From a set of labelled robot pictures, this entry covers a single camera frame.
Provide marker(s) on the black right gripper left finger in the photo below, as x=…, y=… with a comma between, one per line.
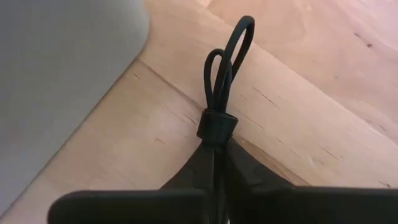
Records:
x=140, y=208

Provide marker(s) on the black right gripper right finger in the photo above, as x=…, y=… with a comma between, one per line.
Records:
x=295, y=208

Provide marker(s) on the grey plastic bin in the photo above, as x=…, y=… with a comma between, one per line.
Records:
x=46, y=77

